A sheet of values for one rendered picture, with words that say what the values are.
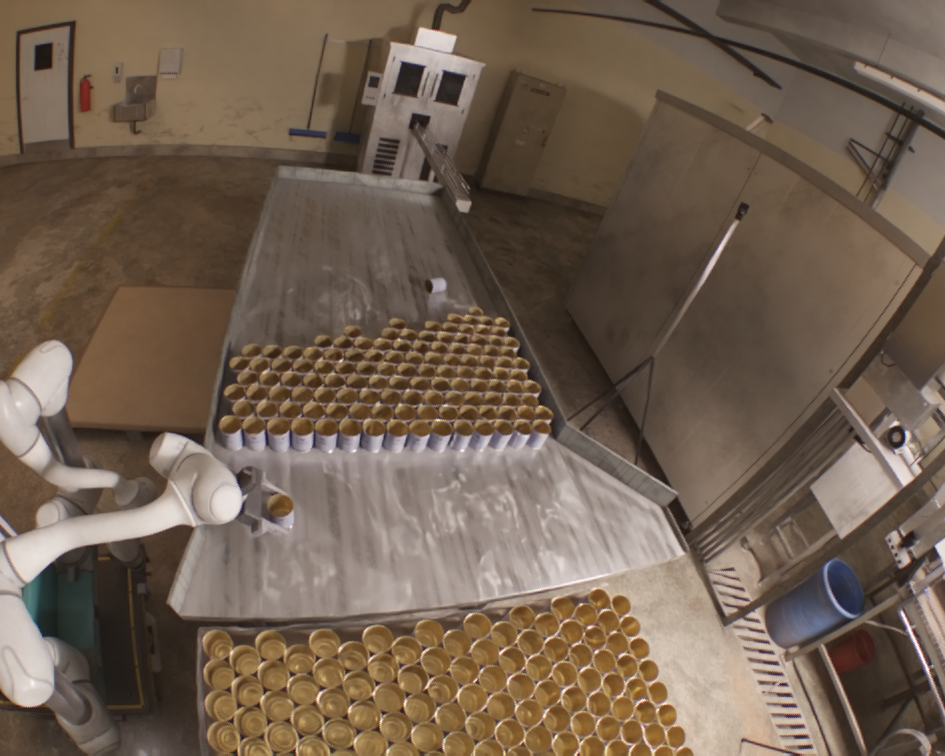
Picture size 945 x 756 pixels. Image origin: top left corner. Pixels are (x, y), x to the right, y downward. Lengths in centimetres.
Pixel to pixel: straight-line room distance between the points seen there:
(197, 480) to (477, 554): 78
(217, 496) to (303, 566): 42
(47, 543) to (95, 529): 13
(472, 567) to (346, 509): 38
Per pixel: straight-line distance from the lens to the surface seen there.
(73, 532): 103
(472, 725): 116
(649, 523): 166
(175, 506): 91
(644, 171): 391
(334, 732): 111
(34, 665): 100
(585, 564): 144
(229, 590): 120
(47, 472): 140
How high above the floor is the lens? 220
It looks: 40 degrees down
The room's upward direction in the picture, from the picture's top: 22 degrees clockwise
